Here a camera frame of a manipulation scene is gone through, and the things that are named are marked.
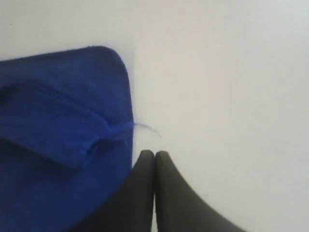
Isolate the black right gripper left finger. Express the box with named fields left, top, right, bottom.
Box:
left=70, top=150, right=155, bottom=232

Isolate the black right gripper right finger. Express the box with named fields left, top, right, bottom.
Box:
left=155, top=151, right=244, bottom=232

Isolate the blue microfibre towel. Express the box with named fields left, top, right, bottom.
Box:
left=0, top=46, right=137, bottom=232

